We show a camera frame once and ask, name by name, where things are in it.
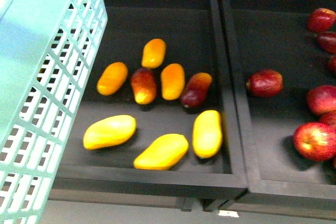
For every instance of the red apple alone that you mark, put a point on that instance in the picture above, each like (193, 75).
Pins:
(265, 83)

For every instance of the yellow mango right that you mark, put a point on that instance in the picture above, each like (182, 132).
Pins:
(207, 134)

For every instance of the orange mango centre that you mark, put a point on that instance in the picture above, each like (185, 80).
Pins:
(172, 81)

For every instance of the yellow mango left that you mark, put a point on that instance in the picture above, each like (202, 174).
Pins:
(111, 131)

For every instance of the black apple display tray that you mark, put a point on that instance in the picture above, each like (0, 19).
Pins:
(272, 34)

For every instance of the red orange mango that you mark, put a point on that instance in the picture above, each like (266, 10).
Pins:
(143, 86)

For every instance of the dark red mango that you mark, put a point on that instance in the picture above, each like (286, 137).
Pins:
(195, 92)

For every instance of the orange mango top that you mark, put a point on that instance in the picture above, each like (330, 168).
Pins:
(153, 53)

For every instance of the orange mango left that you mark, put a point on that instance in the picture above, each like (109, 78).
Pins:
(112, 79)

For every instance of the red apple lower right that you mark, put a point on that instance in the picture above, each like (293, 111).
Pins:
(315, 141)

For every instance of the red apple top right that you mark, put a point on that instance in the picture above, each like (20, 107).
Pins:
(320, 20)

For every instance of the dark red apple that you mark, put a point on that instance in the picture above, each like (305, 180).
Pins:
(326, 40)

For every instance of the yellow mango bottom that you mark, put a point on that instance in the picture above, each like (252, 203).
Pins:
(163, 153)

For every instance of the black mango display tray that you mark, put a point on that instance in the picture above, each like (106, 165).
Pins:
(192, 31)

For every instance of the light blue plastic basket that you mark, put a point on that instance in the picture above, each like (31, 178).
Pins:
(48, 48)

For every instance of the red apple middle right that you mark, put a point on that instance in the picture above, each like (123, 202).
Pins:
(321, 100)

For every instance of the yellow mango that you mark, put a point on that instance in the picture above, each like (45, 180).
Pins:
(111, 131)
(163, 153)
(207, 134)

